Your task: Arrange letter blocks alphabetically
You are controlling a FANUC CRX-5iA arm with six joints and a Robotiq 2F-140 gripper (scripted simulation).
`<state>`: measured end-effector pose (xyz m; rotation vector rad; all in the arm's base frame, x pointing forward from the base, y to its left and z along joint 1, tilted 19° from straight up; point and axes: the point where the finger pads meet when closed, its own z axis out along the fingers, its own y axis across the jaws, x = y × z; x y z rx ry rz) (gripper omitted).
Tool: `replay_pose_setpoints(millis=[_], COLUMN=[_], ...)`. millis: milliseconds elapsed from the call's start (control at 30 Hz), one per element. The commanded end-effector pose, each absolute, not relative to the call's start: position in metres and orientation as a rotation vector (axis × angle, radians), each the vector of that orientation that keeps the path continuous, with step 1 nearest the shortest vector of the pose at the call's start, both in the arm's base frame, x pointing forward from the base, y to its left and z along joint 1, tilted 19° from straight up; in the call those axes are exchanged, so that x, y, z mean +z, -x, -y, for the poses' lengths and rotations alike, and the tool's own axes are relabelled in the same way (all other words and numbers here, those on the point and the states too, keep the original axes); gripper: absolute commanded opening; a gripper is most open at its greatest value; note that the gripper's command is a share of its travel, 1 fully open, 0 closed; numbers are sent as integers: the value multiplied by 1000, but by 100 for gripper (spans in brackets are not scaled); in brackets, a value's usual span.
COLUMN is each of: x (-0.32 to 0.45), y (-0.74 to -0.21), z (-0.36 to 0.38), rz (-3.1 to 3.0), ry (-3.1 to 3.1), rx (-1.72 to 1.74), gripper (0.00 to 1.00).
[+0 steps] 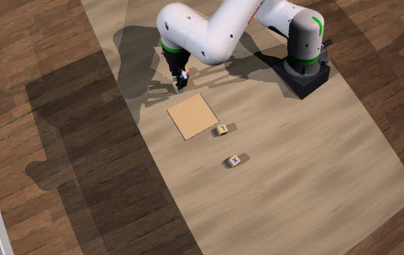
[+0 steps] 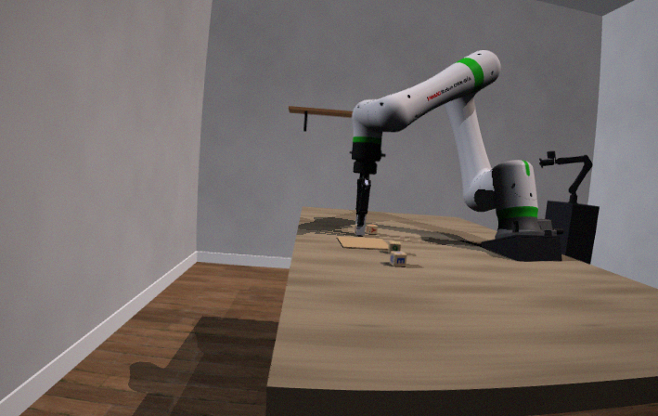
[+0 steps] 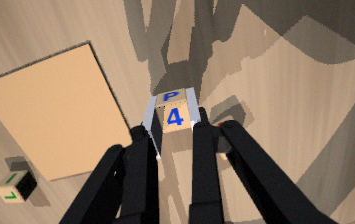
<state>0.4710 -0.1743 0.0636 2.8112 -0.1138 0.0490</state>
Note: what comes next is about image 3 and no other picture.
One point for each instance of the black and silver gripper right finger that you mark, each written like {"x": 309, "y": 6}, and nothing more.
{"x": 275, "y": 195}

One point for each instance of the cream block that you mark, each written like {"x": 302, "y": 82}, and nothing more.
{"x": 219, "y": 124}
{"x": 17, "y": 186}
{"x": 172, "y": 110}

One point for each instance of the tan flat mat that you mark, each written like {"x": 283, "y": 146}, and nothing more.
{"x": 62, "y": 113}

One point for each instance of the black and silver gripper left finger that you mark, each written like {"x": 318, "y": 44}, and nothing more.
{"x": 136, "y": 168}

